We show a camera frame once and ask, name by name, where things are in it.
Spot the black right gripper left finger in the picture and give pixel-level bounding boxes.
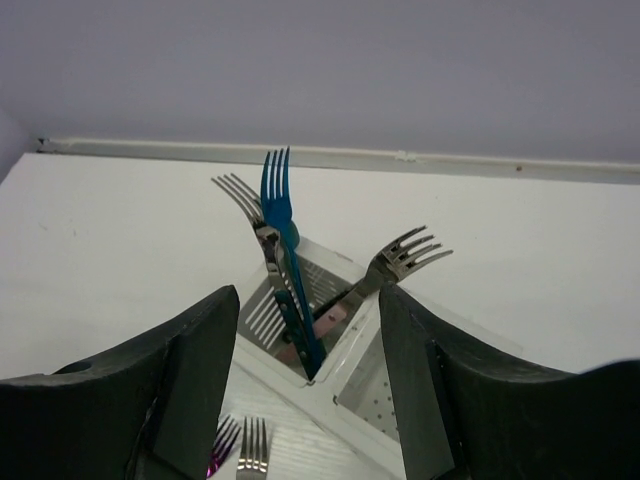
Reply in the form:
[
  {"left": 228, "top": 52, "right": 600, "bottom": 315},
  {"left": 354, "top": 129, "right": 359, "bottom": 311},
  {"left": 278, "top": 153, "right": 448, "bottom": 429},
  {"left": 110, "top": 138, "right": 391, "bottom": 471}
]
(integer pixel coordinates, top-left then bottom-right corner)
[{"left": 49, "top": 284, "right": 241, "bottom": 480}]

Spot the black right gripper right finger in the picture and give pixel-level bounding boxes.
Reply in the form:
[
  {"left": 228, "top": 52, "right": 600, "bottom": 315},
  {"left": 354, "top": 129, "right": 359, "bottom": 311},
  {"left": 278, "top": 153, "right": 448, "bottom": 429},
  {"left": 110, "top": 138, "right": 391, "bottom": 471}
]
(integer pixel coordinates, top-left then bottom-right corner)
[{"left": 378, "top": 280, "right": 591, "bottom": 480}]

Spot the silver fork pink handle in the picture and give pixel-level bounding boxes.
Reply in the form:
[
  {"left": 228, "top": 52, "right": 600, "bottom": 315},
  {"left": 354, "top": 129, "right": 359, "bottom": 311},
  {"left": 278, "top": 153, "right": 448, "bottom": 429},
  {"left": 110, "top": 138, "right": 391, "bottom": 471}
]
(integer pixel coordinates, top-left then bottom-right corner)
[{"left": 275, "top": 305, "right": 347, "bottom": 364}]

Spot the silver fork black riveted handle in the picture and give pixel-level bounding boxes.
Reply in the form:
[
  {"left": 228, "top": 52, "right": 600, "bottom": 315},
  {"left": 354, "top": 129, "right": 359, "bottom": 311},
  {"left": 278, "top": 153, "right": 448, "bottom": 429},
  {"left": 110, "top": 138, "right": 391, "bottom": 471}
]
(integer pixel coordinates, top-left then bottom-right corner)
[{"left": 315, "top": 225, "right": 454, "bottom": 326}]

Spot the silver fork teal marbled handle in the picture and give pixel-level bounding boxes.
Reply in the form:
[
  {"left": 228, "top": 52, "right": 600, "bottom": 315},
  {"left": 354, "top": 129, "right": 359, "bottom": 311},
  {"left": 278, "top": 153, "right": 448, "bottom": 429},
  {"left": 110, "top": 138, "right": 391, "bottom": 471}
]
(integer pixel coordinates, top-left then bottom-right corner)
[{"left": 211, "top": 173, "right": 309, "bottom": 364}]

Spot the all blue fork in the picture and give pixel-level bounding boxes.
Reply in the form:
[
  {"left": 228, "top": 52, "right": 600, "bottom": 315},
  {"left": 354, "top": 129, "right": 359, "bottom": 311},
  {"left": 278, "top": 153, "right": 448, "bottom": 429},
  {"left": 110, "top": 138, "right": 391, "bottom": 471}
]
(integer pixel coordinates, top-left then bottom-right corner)
[{"left": 260, "top": 146, "right": 326, "bottom": 380}]

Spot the purple iridescent fork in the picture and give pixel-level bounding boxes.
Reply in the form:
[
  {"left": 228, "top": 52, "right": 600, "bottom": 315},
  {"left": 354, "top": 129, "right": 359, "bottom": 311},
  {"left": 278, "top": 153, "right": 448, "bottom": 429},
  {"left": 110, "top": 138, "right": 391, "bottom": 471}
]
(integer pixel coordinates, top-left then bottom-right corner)
[{"left": 206, "top": 414, "right": 240, "bottom": 479}]

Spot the plain silver fork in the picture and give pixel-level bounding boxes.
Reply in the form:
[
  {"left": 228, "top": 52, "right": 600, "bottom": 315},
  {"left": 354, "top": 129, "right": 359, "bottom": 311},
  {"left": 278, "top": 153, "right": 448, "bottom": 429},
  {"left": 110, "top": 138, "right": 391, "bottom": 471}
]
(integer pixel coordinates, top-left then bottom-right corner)
[{"left": 236, "top": 417, "right": 269, "bottom": 480}]

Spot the white perforated utensil caddy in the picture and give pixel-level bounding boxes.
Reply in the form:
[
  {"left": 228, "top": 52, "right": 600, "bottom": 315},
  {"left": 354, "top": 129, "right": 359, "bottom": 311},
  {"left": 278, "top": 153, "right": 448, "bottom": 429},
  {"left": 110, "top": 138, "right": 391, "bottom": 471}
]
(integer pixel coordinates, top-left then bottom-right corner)
[{"left": 230, "top": 234, "right": 524, "bottom": 451}]

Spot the aluminium table edge rail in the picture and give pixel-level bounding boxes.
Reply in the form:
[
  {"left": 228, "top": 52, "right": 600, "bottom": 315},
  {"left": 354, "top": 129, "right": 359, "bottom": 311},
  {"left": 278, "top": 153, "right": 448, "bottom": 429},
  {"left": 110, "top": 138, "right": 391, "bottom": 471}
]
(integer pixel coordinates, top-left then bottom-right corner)
[{"left": 36, "top": 137, "right": 639, "bottom": 185}]

